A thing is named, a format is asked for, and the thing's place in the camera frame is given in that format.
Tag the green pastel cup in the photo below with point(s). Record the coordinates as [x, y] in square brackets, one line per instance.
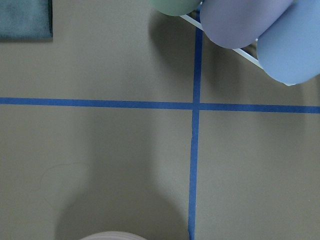
[175, 7]

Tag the purple pastel cup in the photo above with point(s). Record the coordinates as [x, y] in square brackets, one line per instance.
[234, 24]

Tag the pink bowl with ice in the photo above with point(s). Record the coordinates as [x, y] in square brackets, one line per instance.
[113, 235]

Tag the blue pastel cup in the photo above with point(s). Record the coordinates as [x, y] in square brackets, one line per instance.
[289, 50]

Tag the grey folded cloth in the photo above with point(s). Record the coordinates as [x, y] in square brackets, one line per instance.
[26, 19]

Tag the white wire cup rack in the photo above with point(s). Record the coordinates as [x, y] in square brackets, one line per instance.
[240, 51]

